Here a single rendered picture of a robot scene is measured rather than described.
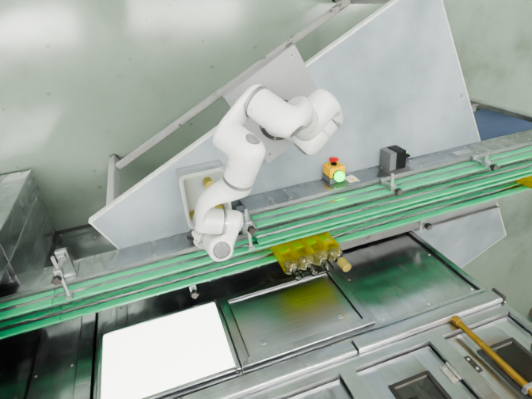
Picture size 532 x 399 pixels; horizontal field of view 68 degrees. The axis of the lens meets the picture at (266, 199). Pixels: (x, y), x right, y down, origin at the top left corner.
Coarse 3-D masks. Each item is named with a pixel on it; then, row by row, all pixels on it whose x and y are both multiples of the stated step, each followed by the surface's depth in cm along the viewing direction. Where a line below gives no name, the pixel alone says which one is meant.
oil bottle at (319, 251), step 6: (306, 240) 152; (312, 240) 152; (318, 240) 152; (312, 246) 148; (318, 246) 148; (324, 246) 148; (312, 252) 146; (318, 252) 145; (324, 252) 145; (318, 258) 144; (318, 264) 145
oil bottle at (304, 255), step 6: (294, 240) 153; (300, 240) 153; (294, 246) 149; (300, 246) 149; (306, 246) 149; (294, 252) 147; (300, 252) 146; (306, 252) 146; (300, 258) 143; (306, 258) 143; (312, 258) 143; (300, 264) 144
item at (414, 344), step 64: (384, 256) 170; (128, 320) 150; (384, 320) 138; (448, 320) 133; (512, 320) 134; (0, 384) 128; (64, 384) 127; (256, 384) 117; (320, 384) 119; (384, 384) 118; (448, 384) 116; (512, 384) 113
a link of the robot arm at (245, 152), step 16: (240, 112) 99; (224, 128) 97; (240, 128) 98; (224, 144) 97; (240, 144) 95; (256, 144) 96; (240, 160) 96; (256, 160) 96; (224, 176) 102; (240, 176) 99
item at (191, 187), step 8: (184, 176) 141; (192, 176) 141; (200, 176) 150; (208, 176) 151; (216, 176) 152; (184, 184) 150; (192, 184) 151; (200, 184) 152; (184, 192) 148; (192, 192) 152; (200, 192) 153; (184, 200) 144; (192, 200) 153; (184, 208) 146; (192, 208) 155; (192, 224) 151
